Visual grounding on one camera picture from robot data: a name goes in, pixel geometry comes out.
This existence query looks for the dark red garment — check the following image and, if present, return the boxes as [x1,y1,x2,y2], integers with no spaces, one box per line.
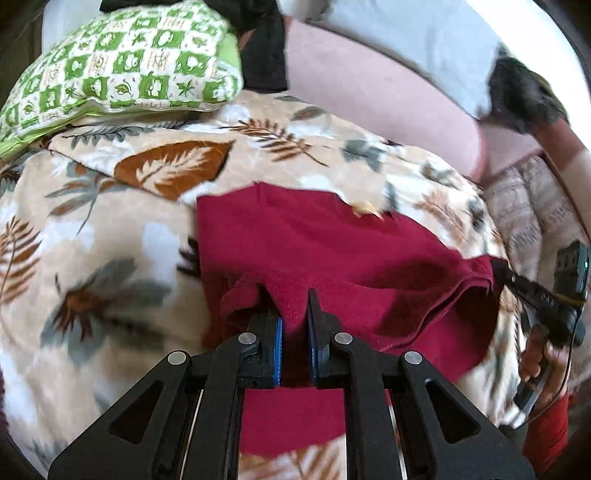
[197,183,501,457]

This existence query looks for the person's right hand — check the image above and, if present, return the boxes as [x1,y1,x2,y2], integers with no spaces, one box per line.
[519,325,570,413]

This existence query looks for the striped beige quilt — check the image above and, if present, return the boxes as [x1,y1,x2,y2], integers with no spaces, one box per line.
[482,154,591,384]

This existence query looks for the red sleeve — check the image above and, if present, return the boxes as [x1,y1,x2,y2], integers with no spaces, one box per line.
[523,394,569,475]

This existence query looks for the dark furry item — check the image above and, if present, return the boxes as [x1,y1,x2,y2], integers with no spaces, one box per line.
[489,56,569,134]

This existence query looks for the leaf patterned beige blanket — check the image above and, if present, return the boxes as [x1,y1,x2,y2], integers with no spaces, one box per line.
[1,92,506,476]

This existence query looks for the grey pillow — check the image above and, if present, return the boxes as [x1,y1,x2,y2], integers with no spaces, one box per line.
[279,0,504,119]

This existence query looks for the pink quilted cushion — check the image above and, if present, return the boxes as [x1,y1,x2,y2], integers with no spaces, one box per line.
[286,20,541,181]

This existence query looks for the green white patterned pillow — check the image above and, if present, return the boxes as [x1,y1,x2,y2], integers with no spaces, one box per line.
[1,1,243,159]

